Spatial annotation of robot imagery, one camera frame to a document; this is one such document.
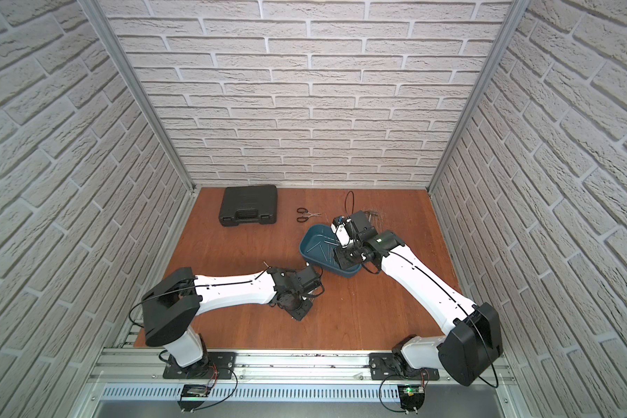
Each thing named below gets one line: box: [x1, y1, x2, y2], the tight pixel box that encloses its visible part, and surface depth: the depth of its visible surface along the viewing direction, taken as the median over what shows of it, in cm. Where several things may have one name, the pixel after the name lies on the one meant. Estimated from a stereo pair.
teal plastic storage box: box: [299, 222, 363, 278], surface depth 101 cm
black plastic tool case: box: [218, 184, 278, 227], surface depth 109 cm
